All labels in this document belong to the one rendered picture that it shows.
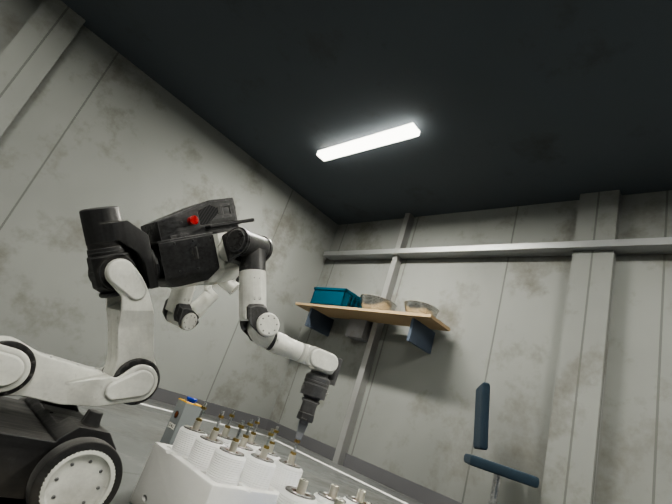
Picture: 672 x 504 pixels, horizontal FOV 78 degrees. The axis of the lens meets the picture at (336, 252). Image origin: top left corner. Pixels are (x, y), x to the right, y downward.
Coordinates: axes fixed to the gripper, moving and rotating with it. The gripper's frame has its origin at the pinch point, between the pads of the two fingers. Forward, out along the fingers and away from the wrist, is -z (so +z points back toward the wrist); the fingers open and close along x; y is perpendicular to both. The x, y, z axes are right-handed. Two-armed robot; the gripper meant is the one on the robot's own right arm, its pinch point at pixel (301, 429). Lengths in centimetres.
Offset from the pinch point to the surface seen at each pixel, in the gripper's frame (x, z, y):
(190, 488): 20.5, -22.1, -23.6
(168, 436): -13.1, -17.3, -43.9
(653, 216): -140, 229, 217
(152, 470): 3.4, -25.0, -39.9
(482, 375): -223, 78, 136
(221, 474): 20.9, -16.3, -17.0
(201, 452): 12.6, -14.3, -26.0
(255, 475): 12.8, -15.1, -8.5
